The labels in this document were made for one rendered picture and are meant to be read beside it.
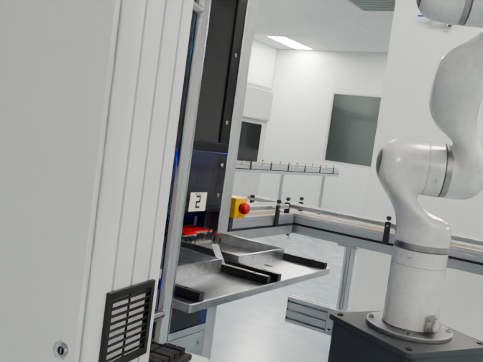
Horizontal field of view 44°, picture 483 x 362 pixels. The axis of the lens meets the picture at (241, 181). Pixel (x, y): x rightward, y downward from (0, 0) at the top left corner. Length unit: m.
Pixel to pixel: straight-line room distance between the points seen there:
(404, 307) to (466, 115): 0.43
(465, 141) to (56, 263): 0.83
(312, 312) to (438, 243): 1.47
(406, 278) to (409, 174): 0.23
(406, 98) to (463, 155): 1.89
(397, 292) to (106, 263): 0.74
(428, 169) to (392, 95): 1.91
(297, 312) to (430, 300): 1.48
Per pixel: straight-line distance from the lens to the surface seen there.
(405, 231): 1.35
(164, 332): 1.03
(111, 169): 0.80
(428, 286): 1.36
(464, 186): 1.35
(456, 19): 1.17
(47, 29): 0.87
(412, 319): 1.37
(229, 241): 1.98
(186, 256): 1.65
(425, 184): 1.34
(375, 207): 3.21
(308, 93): 10.79
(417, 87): 3.18
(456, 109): 1.25
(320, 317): 2.74
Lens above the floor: 1.24
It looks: 4 degrees down
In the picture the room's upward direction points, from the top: 8 degrees clockwise
